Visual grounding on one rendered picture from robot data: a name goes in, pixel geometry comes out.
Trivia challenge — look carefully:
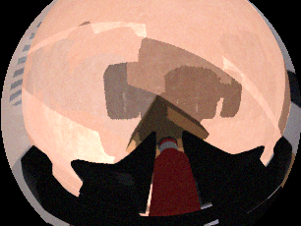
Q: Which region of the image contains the tan square block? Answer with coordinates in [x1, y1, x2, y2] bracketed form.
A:
[126, 94, 210, 157]

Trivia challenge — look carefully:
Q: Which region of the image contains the red marker cap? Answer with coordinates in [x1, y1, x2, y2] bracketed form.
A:
[150, 149, 201, 216]

